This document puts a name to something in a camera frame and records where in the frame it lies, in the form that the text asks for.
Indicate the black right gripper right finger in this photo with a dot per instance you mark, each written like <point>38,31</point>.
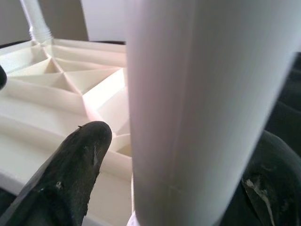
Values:
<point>270,183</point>

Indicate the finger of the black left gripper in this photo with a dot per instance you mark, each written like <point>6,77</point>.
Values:
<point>2,77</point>

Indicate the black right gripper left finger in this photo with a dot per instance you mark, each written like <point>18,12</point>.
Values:
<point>68,174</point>

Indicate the cream plastic table top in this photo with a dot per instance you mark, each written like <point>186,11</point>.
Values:
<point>35,113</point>

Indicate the white plastic table leg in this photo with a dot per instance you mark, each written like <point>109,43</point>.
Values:
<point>36,21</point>
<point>200,106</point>

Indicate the black table cloth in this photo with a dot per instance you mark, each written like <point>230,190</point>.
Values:
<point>289,99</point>

